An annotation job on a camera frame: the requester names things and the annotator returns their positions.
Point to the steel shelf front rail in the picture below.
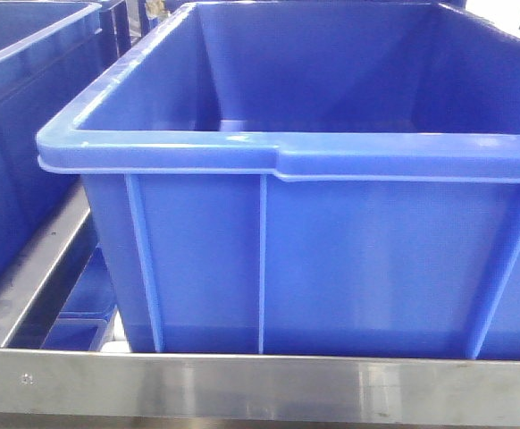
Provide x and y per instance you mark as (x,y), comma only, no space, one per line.
(246,387)

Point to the blue crate below shelf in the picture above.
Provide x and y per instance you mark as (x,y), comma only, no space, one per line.
(87,315)

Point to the blue crate at left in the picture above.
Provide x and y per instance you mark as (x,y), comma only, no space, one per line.
(49,52)

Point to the large blue plastic crate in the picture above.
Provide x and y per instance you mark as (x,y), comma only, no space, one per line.
(332,178)

